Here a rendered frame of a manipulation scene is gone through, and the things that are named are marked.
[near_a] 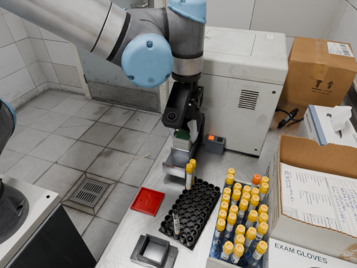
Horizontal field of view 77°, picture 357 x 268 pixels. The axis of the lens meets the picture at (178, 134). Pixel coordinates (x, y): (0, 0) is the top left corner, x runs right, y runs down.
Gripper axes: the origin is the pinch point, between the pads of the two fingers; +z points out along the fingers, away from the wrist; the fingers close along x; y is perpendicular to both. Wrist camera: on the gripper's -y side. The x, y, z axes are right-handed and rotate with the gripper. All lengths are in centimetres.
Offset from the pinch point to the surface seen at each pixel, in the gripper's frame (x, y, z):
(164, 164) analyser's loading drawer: 2.5, -8.0, 3.4
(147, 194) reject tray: 5.0, -15.0, 8.8
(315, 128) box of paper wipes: -38.9, 22.9, 3.5
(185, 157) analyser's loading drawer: -1.8, -2.5, 4.4
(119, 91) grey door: 113, 135, 78
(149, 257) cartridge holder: -2.3, -29.9, 7.6
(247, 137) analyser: -17.8, 9.1, 2.1
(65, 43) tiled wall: 172, 141, 36
